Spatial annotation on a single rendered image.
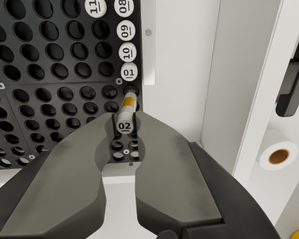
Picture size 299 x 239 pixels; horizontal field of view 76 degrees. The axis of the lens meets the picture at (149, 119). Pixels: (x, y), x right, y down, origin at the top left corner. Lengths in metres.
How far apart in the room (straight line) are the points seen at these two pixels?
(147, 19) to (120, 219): 0.46
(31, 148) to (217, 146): 0.19
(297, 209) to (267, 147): 2.09
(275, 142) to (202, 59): 0.23
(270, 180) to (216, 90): 0.35
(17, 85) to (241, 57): 0.18
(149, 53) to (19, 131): 0.14
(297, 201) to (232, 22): 2.22
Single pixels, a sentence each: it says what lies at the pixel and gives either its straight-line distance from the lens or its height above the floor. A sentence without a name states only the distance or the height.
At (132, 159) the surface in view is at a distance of 0.20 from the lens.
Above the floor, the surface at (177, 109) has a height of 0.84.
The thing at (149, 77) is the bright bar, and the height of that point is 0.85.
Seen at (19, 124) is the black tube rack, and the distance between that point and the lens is 0.20.
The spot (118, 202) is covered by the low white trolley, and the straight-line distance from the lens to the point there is 0.49.
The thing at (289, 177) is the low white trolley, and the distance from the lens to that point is 0.56.
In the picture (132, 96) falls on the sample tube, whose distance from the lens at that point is 0.16.
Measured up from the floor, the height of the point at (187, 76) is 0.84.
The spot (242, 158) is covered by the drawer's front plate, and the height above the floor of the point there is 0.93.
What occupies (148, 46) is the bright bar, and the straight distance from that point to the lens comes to 0.21.
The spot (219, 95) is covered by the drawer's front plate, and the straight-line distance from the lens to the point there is 0.22.
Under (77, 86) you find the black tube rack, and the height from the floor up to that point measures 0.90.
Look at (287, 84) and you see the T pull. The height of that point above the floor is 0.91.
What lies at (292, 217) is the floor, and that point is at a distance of 2.55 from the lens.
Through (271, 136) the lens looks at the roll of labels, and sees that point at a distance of 0.41.
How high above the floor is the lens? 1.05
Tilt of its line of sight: 59 degrees down
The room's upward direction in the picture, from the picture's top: 173 degrees clockwise
